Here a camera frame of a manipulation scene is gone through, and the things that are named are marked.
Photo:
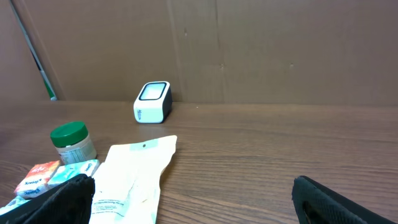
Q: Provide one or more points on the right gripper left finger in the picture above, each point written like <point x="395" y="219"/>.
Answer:
<point x="68" y="203"/>

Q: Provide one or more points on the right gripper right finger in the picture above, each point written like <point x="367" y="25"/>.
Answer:
<point x="316" y="204"/>

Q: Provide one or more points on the green white small box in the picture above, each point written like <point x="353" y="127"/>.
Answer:
<point x="66" y="172"/>

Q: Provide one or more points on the orange snack packet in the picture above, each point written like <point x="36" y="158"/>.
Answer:
<point x="36" y="181"/>

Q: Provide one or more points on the beige plastic pouch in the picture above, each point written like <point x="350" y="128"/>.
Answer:
<point x="127" y="183"/>

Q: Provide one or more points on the green lidded jar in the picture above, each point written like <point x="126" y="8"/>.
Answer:
<point x="73" y="143"/>

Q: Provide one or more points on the teal packet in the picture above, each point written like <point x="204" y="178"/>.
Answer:
<point x="14" y="203"/>

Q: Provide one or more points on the white barcode scanner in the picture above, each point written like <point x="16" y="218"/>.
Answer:
<point x="153" y="103"/>

